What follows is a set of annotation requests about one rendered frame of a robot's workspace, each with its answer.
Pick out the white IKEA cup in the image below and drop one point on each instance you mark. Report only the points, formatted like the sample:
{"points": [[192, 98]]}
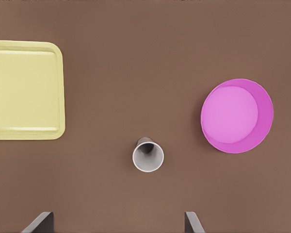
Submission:
{"points": [[148, 156]]}

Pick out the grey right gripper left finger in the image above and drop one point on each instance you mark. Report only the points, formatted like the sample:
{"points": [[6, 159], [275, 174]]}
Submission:
{"points": [[41, 223]]}

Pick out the pink round bowl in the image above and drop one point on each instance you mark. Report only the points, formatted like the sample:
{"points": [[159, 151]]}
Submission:
{"points": [[235, 115]]}

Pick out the pale yellow tray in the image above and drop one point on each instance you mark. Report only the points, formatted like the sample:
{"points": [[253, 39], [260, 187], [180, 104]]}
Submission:
{"points": [[24, 89]]}

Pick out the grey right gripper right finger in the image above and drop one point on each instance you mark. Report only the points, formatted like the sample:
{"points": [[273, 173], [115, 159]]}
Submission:
{"points": [[192, 223]]}

